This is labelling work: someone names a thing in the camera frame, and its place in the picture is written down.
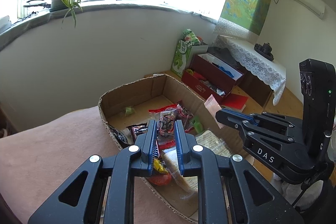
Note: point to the red shoe box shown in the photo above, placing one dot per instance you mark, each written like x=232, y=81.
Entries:
x=204, y=91

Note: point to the dark red gift box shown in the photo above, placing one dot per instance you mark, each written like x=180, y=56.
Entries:
x=216, y=71

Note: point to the green candy wrapper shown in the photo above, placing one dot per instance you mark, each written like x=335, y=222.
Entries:
x=196, y=124

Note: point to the green gift bag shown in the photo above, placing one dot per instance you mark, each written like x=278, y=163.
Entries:
x=187, y=47

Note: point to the pink wafer packet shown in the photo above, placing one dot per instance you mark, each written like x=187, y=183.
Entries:
x=213, y=107

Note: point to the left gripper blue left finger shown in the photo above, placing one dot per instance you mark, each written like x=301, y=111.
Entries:
x=148, y=144

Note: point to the brown Snickers bar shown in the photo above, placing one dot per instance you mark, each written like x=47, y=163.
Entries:
x=118, y=137

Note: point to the white lace tablecloth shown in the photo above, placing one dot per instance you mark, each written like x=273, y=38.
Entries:
x=271, y=73

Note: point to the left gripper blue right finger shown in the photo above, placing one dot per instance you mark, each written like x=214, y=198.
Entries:
x=184, y=143

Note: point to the white power adapter box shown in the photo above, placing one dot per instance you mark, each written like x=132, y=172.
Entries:
x=5, y=24

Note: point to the red booklet on floor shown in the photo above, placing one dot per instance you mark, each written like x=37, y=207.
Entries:
x=235, y=102

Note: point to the pale green candy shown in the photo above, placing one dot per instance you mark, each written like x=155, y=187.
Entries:
x=129, y=110

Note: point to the large cracker packet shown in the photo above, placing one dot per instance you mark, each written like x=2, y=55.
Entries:
x=204, y=155

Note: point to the red-edged dried fruit bag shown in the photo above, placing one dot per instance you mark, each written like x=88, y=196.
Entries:
x=165, y=118

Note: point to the yellow candy packet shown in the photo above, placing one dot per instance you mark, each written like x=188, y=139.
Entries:
x=159, y=167

